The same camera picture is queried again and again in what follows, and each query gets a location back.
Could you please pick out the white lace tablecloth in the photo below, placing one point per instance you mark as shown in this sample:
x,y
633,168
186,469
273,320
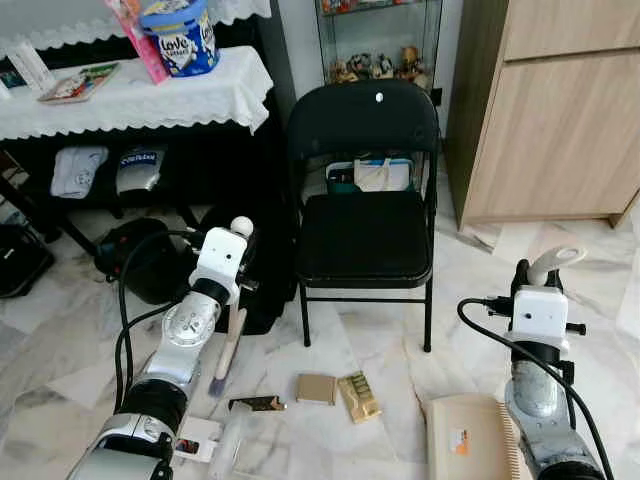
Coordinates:
x,y
150,100

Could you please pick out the clear plastic bag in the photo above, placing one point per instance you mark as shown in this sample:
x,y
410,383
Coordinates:
x,y
245,445

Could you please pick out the white lace shelf cloth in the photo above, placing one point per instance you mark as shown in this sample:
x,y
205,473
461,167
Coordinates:
x,y
60,30

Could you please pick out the white standing card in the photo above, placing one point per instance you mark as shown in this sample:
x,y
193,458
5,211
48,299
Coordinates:
x,y
30,68

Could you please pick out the light wooden cabinet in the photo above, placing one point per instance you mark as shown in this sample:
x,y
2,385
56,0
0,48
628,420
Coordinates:
x,y
560,130

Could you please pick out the dark brown wrapper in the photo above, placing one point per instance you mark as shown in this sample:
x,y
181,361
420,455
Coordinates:
x,y
256,404

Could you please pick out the small white card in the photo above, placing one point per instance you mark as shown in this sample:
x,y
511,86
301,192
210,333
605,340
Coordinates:
x,y
200,440

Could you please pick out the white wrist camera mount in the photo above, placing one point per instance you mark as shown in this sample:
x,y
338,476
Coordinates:
x,y
540,315
220,258

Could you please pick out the glass display cabinet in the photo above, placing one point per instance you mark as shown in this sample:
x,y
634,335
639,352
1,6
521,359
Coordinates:
x,y
380,30

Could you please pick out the colourful magazine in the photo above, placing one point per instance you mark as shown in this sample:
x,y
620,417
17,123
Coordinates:
x,y
80,84

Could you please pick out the black storage box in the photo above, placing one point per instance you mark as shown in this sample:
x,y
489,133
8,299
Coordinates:
x,y
272,300

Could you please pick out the silver printed bag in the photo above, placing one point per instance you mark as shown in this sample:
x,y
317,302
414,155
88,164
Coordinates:
x,y
140,170

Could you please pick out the round black bag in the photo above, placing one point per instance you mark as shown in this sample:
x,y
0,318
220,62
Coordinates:
x,y
150,265

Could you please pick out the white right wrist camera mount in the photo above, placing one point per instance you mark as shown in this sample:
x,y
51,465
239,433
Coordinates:
x,y
540,315

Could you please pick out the square brown cardboard piece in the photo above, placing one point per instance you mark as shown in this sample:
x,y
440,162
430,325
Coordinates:
x,y
316,389

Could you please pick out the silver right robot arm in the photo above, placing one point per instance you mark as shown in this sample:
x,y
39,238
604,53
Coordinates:
x,y
535,395

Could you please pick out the white cloth bag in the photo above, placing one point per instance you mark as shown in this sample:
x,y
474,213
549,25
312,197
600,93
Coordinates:
x,y
78,172

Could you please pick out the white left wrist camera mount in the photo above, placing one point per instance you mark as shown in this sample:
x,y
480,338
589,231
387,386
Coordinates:
x,y
220,258

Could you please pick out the pink box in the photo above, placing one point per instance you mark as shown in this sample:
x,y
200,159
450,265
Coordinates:
x,y
150,58

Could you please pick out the flat black bag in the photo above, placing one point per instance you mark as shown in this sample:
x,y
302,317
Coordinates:
x,y
20,260

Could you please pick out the gold snack packet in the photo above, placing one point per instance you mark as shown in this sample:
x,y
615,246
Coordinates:
x,y
359,397

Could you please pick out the white and blue tote bag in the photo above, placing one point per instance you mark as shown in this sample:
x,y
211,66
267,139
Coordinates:
x,y
380,175

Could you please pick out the black folding chair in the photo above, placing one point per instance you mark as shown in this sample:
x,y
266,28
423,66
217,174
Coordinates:
x,y
365,240

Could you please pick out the blue printed tub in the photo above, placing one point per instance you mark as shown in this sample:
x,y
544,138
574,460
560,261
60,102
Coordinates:
x,y
185,45

